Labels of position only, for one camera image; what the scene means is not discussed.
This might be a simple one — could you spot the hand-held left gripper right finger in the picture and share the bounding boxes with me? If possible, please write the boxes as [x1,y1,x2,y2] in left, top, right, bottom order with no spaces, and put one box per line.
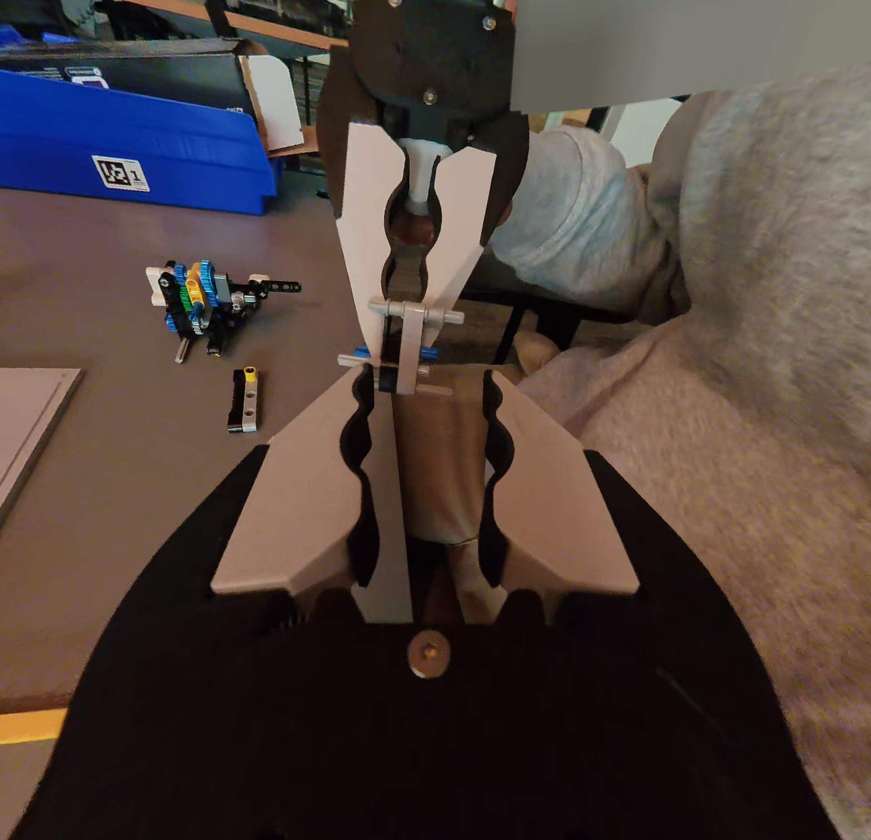
[478,369,641,596]

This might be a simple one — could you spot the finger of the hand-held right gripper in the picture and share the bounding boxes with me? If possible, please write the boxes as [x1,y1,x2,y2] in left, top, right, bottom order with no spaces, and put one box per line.
[337,122,409,363]
[422,147,499,330]

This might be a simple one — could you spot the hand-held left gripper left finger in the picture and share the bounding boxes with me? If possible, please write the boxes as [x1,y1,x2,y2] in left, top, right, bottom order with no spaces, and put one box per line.
[211,364,414,624]

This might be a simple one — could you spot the grey and black lego subassembly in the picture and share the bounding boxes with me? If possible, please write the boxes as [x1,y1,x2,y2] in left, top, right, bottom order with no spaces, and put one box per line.
[338,298,466,400]

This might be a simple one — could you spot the person's right forearm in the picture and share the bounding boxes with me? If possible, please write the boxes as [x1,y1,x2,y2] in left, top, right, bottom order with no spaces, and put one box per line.
[490,125,691,313]

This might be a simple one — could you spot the black and grey lego rack piece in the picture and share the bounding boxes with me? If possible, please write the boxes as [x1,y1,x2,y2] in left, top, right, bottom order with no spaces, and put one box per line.
[228,367,261,434]

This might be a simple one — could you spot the multicoloured lego gear assembly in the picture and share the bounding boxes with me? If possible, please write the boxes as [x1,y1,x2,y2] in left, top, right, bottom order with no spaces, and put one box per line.
[145,260,302,364]

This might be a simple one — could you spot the person's right hand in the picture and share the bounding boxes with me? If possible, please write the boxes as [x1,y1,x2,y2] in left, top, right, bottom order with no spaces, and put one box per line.
[391,203,438,246]

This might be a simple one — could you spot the person's beige trousers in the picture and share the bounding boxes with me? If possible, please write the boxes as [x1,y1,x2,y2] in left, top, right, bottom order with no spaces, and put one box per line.
[393,370,494,623]

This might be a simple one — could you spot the wooden shelf board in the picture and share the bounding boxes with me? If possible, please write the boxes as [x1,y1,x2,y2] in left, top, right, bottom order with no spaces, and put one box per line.
[98,0,351,53]

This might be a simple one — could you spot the blue plastic bin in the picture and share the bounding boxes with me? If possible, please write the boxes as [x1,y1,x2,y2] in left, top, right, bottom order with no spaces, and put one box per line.
[0,69,279,216]

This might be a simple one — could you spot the black cardboard box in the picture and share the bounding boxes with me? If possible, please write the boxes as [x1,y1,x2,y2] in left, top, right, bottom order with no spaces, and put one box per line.
[0,37,305,157]

